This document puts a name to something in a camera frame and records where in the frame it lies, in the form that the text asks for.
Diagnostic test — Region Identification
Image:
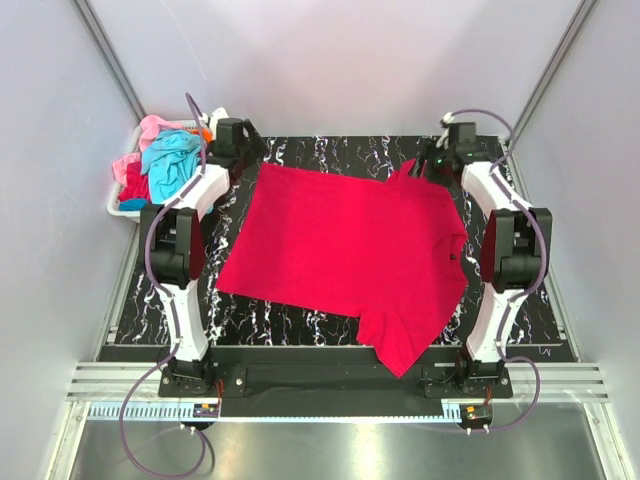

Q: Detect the red t-shirt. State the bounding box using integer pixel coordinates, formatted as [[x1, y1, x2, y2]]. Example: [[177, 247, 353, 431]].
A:
[[216, 164, 467, 377]]

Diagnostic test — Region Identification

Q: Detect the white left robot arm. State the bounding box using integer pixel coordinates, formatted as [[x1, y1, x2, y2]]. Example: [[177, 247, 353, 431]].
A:
[[139, 118, 266, 396]]

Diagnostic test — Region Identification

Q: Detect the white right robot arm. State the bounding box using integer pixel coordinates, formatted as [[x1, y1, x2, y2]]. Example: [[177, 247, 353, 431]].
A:
[[410, 115, 553, 397]]

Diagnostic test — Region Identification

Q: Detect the orange t-shirt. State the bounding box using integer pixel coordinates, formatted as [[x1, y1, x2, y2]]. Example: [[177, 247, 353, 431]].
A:
[[188, 128, 213, 143]]

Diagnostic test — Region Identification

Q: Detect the light blue t-shirt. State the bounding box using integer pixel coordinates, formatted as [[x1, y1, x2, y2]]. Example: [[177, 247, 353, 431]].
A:
[[117, 129, 202, 212]]

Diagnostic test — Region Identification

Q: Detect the magenta t-shirt in basket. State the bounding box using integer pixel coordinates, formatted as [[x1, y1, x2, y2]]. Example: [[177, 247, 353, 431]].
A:
[[119, 160, 150, 202]]

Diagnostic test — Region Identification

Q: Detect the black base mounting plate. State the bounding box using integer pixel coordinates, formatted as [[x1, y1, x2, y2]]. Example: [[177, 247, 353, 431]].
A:
[[159, 346, 485, 420]]

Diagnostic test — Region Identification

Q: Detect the right electronics board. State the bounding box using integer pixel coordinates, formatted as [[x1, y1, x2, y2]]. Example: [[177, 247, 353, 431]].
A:
[[464, 404, 493, 420]]

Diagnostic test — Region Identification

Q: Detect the electronics board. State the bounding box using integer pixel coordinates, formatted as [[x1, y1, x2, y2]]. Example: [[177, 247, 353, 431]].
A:
[[464, 404, 493, 420], [193, 403, 220, 419]]

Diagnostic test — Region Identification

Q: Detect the left electronics board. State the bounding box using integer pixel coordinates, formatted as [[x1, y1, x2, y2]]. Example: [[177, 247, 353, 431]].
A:
[[193, 403, 220, 419]]

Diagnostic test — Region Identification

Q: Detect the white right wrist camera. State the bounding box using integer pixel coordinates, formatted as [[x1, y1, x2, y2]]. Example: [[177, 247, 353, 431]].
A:
[[436, 112, 455, 148]]

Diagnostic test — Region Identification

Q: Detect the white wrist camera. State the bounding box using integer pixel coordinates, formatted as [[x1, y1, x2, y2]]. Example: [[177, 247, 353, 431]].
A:
[[436, 112, 455, 148], [206, 107, 229, 132]]

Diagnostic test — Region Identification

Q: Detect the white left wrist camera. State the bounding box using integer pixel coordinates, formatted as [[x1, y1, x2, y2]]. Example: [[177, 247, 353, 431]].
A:
[[206, 107, 229, 132]]

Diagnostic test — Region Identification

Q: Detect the white slotted cable duct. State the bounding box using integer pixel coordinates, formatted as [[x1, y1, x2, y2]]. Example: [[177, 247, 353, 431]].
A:
[[87, 404, 466, 422]]

